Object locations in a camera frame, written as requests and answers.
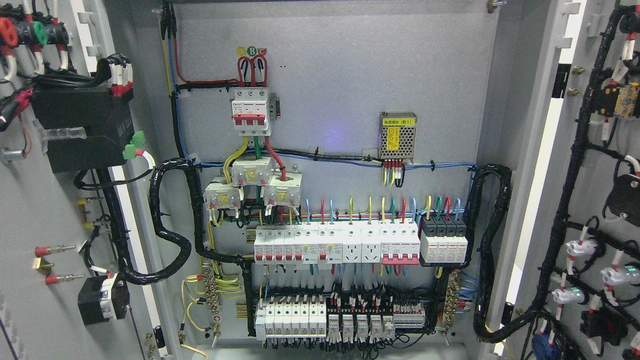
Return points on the grey cabinet door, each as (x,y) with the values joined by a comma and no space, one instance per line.
(549,59)
(39,208)

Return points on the white current transformer group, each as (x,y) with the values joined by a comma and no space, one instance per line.
(224,194)

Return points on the white circuit breaker row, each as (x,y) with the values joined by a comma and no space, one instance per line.
(343,242)

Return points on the metal mesh power supply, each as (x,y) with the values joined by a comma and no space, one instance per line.
(398,134)

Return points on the red main circuit breaker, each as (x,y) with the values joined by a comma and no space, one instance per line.
(253,111)

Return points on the black surge protector module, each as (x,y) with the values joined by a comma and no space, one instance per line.
(443,243)

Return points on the lower white breaker row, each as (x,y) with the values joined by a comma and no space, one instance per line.
(291,317)

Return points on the black digital power meter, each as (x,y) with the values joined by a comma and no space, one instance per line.
(88,128)

